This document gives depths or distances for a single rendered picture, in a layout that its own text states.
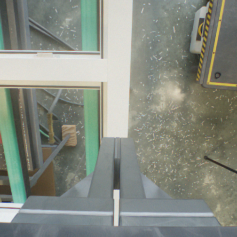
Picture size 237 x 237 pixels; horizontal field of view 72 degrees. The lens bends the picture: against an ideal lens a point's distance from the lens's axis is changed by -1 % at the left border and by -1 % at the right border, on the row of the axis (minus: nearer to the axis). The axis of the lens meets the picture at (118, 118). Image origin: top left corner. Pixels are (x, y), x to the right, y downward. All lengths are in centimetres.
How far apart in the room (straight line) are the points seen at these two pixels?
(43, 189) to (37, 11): 122
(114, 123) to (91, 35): 20
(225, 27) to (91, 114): 89
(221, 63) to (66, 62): 90
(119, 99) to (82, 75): 8
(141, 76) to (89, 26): 90
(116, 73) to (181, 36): 107
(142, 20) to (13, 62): 106
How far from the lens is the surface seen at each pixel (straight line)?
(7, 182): 96
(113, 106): 34
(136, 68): 127
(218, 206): 197
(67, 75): 34
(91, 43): 41
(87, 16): 42
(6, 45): 50
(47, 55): 36
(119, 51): 33
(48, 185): 130
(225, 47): 111
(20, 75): 38
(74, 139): 136
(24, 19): 82
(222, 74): 111
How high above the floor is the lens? 126
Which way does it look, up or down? 75 degrees down
